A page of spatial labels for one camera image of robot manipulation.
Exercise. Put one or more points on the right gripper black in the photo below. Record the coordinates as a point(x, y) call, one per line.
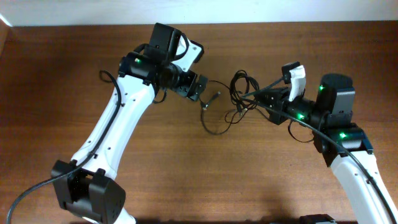
point(281, 96)

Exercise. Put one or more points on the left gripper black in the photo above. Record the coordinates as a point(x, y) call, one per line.
point(193, 88)

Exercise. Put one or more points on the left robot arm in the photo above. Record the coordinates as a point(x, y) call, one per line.
point(86, 185)

